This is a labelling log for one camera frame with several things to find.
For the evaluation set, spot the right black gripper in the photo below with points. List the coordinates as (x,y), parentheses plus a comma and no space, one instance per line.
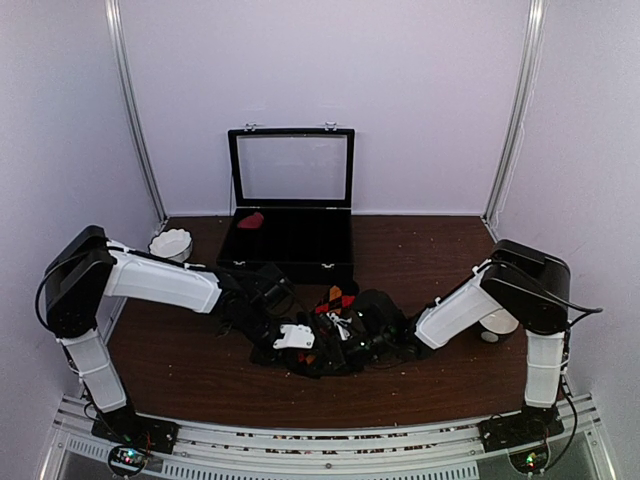
(348,366)

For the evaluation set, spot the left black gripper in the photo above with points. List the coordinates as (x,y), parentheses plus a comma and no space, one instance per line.
(290,355)

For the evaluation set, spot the black red orange argyle sock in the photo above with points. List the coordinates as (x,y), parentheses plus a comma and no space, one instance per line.
(328,344)

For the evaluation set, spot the maroon purple striped sock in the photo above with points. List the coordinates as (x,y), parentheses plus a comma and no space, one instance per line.
(252,222)

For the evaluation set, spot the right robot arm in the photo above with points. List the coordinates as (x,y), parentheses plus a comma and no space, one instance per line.
(515,287)

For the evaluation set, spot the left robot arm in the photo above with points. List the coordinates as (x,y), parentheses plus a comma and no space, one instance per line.
(93,267)

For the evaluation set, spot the white fluted bowl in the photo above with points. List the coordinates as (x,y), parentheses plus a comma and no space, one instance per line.
(173,244)

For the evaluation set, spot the black display box with lid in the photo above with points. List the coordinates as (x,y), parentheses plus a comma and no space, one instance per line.
(301,180)

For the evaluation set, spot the white and navy bowl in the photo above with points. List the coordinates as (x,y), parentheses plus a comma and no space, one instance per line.
(498,326)

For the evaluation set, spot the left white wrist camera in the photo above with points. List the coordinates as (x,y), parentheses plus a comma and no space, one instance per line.
(294,336)

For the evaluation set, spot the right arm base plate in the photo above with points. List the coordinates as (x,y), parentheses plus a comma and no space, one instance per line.
(506,432)

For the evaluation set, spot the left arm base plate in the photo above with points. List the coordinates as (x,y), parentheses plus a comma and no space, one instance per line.
(148,434)

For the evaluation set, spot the front aluminium rail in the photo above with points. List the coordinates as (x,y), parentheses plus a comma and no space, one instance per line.
(444,450)

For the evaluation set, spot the left aluminium frame post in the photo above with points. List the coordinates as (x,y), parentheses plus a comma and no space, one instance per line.
(117,36)

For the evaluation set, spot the aluminium frame post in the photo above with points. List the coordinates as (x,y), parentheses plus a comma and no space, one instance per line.
(117,36)
(524,92)

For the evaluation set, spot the right aluminium frame post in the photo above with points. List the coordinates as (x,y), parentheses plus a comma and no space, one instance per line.
(524,92)

